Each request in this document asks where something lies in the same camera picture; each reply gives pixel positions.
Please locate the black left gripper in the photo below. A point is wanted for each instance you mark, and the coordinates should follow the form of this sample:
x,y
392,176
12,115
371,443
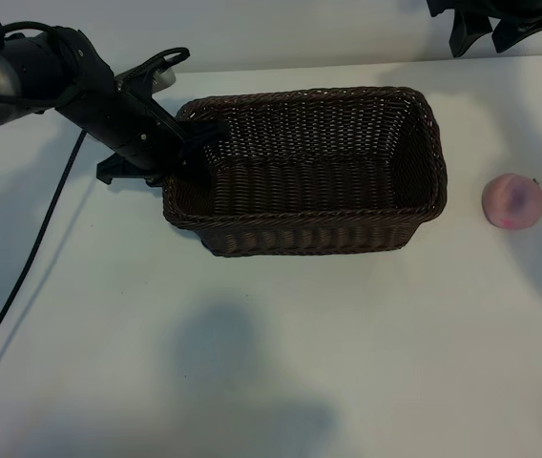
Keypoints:
x,y
113,119

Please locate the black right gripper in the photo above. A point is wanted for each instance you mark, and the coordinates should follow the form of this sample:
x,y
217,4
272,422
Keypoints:
x,y
490,7

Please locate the dark brown wicker basket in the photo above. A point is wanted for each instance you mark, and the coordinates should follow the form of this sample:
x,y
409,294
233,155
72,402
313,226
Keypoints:
x,y
318,224

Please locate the pink peach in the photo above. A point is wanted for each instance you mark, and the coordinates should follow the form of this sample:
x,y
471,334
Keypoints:
x,y
513,200

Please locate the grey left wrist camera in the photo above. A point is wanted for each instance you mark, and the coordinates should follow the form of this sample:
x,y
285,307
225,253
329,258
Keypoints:
x,y
163,78

